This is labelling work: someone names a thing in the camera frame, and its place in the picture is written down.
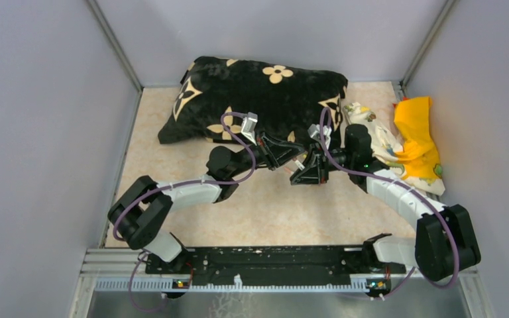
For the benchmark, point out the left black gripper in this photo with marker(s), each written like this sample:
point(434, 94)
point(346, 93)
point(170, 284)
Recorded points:
point(262, 149)

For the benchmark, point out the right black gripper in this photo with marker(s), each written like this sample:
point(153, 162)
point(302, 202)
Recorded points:
point(316, 170)

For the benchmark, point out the white pen brown cap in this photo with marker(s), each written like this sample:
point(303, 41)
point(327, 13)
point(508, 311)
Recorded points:
point(297, 163)

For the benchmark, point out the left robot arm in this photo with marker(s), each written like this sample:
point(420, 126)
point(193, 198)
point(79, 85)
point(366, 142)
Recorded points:
point(138, 215)

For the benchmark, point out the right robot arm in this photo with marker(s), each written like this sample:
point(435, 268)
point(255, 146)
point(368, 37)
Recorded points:
point(445, 241)

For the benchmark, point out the white patterned cloth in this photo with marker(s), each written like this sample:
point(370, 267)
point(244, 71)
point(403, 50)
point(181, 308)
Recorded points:
point(385, 145)

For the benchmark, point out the black floral pillow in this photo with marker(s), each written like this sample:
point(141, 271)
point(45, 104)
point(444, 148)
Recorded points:
point(286, 100)

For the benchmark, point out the yellow cloth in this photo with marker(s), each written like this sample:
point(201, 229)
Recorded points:
point(419, 154)

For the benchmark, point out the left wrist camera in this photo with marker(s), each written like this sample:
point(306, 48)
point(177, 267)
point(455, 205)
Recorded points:
point(248, 127)

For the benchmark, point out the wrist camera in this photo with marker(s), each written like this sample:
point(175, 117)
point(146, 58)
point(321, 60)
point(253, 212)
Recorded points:
point(248, 127)
point(320, 134)

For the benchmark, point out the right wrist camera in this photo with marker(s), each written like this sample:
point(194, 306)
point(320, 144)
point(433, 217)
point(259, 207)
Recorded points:
point(320, 134)

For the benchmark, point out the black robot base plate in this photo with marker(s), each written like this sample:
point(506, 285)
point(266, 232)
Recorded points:
point(274, 266)

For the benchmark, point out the aluminium frame rail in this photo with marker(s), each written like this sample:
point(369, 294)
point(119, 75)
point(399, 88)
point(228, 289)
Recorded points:
point(113, 283)

